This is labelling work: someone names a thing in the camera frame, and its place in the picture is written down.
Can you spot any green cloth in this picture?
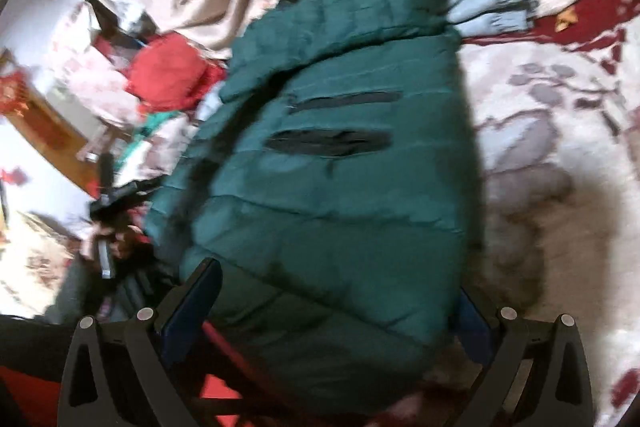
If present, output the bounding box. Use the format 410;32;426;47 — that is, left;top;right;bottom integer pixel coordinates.
132;111;181;145

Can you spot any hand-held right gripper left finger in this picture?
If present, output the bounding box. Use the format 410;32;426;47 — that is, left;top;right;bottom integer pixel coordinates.
57;257;223;427

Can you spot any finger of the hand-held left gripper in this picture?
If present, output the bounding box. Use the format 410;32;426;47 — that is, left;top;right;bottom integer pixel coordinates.
97;152;116;194

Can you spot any light blue knitted cloth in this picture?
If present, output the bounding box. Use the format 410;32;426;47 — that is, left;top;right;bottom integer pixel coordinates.
447;0;540;38

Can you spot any red heart-shaped pillow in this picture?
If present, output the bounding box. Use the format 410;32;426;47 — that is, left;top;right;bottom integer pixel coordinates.
125;32;226;112

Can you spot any wooden furniture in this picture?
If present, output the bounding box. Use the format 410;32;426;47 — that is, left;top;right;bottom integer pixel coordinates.
0;49;98;198

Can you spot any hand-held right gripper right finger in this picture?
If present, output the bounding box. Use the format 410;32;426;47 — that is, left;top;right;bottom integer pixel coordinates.
452;287;596;427

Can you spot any green puffer jacket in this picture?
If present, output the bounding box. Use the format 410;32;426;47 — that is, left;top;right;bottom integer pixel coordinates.
142;0;488;418

